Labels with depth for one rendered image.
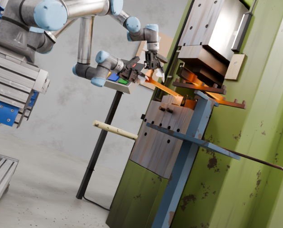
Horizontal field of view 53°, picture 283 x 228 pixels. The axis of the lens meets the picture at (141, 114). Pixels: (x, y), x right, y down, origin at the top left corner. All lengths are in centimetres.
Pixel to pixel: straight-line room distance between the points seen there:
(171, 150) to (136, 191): 37
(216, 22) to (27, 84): 129
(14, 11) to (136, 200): 126
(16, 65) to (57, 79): 308
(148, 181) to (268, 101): 88
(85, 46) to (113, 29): 292
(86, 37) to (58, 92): 275
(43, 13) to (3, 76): 30
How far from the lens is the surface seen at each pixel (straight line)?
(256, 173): 196
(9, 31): 130
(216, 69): 211
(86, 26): 163
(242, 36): 199
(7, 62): 128
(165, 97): 202
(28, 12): 126
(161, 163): 177
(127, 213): 195
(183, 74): 132
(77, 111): 434
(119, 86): 222
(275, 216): 210
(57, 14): 123
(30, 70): 127
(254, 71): 184
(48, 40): 192
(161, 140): 183
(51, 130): 435
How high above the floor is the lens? 67
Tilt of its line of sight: 4 degrees up
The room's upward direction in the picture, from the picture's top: 21 degrees clockwise
